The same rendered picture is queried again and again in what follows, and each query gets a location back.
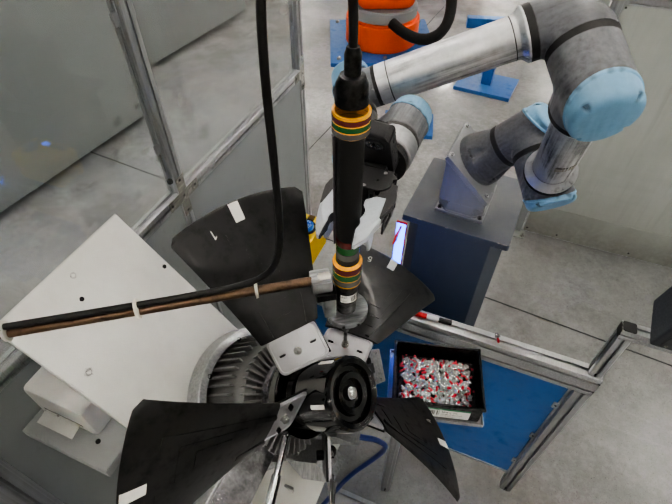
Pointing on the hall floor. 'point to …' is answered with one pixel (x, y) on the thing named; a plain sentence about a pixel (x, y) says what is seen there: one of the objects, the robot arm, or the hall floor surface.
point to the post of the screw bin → (390, 464)
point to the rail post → (544, 438)
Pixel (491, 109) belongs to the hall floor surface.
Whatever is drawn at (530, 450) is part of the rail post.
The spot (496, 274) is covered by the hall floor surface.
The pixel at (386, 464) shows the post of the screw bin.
